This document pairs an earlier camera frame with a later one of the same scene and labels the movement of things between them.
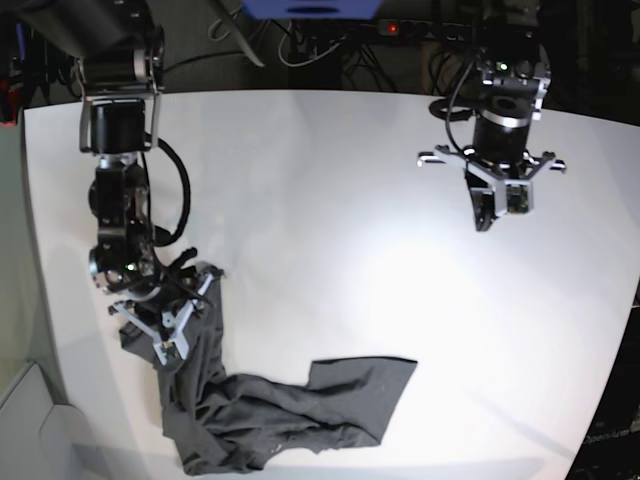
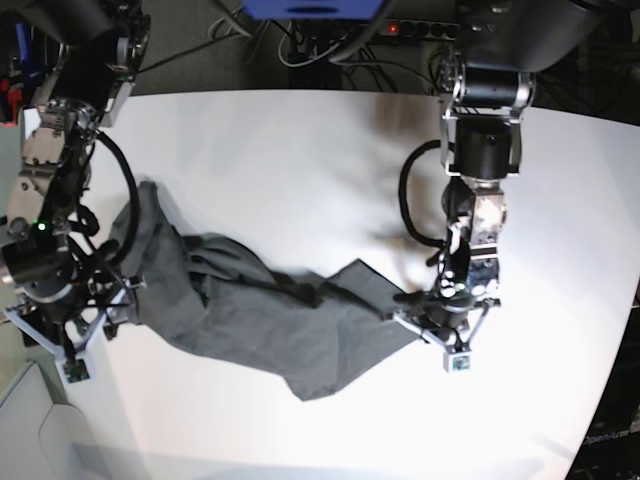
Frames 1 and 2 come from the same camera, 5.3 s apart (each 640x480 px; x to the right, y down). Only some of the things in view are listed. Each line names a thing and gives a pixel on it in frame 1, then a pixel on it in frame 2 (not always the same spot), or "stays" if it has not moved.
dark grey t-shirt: (217, 421) -> (205, 290)
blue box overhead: (314, 9) stays
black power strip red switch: (458, 31) stays
